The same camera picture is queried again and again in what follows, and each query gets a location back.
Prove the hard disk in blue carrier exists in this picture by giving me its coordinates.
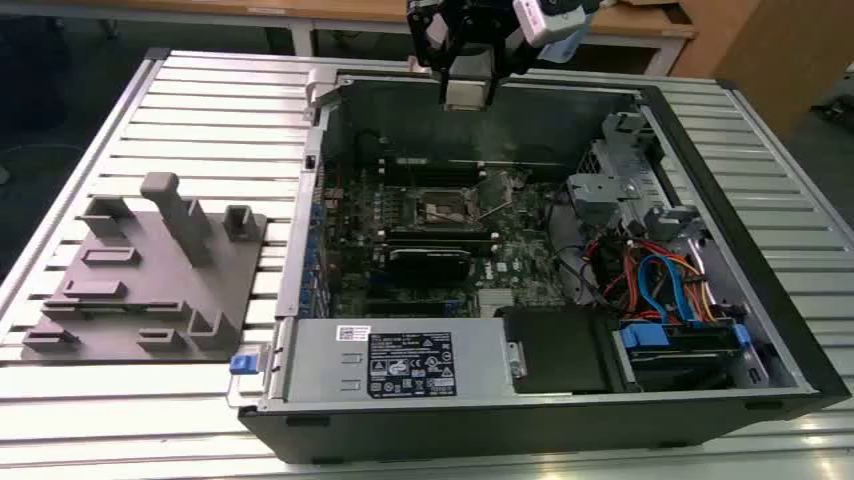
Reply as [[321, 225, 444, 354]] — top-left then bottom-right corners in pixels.
[[617, 319, 753, 394]]

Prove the orange wire bundle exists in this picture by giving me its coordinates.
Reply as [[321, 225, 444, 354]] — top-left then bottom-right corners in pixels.
[[604, 239, 733, 324]]

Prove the metal drive cage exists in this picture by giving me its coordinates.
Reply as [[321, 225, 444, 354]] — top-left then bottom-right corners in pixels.
[[565, 112, 713, 251]]

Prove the CPU socket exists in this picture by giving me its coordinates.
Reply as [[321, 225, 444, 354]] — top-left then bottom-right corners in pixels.
[[410, 187, 490, 232]]

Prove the grey parts rack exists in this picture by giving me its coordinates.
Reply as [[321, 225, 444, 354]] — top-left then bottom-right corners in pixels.
[[19, 172, 270, 362]]

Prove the blue wire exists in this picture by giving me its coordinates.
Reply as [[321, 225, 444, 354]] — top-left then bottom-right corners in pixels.
[[637, 254, 700, 329]]

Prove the black graphics card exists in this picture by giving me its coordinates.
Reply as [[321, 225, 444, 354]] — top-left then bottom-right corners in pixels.
[[386, 245, 476, 284]]

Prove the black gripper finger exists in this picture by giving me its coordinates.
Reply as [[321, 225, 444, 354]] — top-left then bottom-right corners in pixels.
[[488, 46, 505, 110], [434, 48, 464, 109]]

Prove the silver power supply unit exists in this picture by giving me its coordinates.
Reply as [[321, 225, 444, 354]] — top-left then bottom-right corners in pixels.
[[266, 317, 520, 404]]

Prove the wooden cabinet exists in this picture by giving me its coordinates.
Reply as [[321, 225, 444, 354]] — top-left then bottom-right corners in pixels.
[[673, 0, 854, 139]]

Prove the black PC case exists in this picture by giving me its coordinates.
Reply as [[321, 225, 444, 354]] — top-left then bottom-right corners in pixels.
[[237, 67, 854, 466]]

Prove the metal socket cover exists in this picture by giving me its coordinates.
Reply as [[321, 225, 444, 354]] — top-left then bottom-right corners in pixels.
[[470, 169, 518, 210]]

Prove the green motherboard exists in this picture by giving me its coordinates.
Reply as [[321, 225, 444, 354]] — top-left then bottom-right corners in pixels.
[[319, 167, 582, 319]]

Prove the wooden desk white frame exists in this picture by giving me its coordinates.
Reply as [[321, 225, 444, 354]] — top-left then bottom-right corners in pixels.
[[293, 0, 700, 76], [0, 0, 315, 56]]

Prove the metal wire locking lever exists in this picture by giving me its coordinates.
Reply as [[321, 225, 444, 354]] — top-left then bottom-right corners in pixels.
[[478, 196, 517, 220]]

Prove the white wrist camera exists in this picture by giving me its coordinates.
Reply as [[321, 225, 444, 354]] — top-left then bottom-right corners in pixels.
[[512, 0, 601, 47]]

